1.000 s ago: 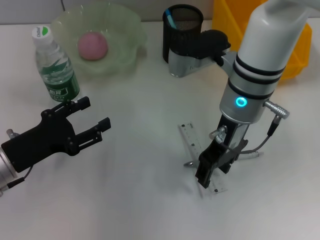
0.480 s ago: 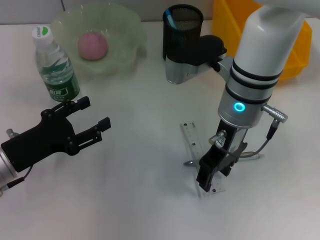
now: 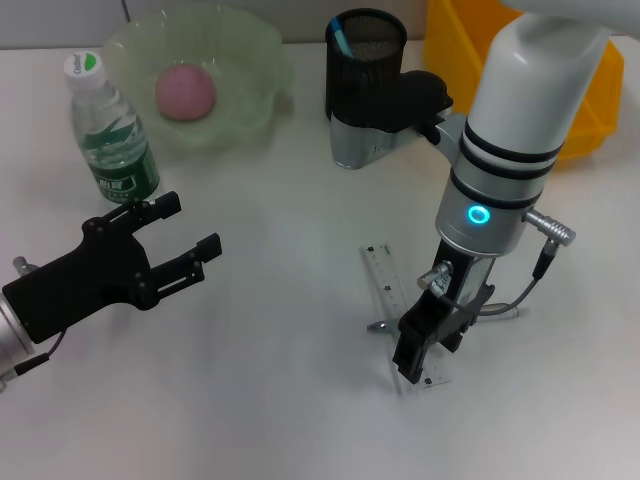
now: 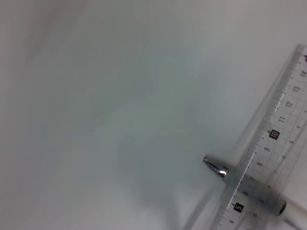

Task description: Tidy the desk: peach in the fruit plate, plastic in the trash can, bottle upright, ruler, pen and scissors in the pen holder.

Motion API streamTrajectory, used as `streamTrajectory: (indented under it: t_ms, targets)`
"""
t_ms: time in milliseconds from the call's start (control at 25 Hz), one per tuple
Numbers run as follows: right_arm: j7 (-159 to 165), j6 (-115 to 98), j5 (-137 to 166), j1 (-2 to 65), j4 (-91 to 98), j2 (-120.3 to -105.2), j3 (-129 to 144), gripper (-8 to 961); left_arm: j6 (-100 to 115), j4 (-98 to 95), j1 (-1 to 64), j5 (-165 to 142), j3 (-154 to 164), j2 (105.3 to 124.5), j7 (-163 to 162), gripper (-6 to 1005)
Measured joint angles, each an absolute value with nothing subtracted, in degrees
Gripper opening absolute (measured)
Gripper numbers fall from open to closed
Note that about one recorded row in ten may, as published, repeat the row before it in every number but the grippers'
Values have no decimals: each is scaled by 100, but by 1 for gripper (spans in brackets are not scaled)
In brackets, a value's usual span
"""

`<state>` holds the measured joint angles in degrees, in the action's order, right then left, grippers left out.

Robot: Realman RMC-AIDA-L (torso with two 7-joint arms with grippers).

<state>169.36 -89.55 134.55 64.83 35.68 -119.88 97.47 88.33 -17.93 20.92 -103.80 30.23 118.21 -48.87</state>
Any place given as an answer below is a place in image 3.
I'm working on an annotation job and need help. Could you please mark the pink peach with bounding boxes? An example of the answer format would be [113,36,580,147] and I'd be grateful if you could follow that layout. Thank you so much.
[153,63,219,123]

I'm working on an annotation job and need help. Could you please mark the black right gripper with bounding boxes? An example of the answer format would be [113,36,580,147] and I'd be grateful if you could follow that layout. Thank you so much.
[391,238,495,385]

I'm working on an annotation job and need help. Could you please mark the blue capped scissors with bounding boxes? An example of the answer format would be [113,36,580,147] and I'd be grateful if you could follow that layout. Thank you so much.
[328,16,355,57]

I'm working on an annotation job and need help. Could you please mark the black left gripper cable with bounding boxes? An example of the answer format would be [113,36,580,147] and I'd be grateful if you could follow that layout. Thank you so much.
[13,329,67,377]

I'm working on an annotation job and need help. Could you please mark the clear plastic ruler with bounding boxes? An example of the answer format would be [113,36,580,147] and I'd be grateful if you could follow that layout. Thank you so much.
[360,242,454,397]

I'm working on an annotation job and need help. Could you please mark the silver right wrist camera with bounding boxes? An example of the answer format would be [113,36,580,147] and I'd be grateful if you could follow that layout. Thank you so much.
[328,69,456,172]

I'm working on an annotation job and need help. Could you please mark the grey right gripper cable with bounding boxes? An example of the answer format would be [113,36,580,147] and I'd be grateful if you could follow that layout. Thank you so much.
[417,209,576,322]

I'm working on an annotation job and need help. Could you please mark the clear green-label water bottle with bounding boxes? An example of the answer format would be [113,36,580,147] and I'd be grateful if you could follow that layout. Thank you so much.
[62,51,162,207]

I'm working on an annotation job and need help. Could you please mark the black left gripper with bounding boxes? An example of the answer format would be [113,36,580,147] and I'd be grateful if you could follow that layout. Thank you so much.
[1,190,224,345]

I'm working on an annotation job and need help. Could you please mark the translucent green fruit plate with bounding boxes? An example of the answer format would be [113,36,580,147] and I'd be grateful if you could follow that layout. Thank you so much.
[99,2,296,154]

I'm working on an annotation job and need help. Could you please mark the black mesh pen cup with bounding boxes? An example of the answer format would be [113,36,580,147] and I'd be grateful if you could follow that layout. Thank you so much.
[325,8,408,132]

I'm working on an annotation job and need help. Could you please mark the silver white ballpoint pen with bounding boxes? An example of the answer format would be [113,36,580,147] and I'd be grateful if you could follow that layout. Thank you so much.
[367,301,531,335]

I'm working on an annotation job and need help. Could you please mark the yellow plastic bin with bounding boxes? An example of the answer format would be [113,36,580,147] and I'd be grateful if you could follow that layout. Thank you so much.
[424,0,625,174]

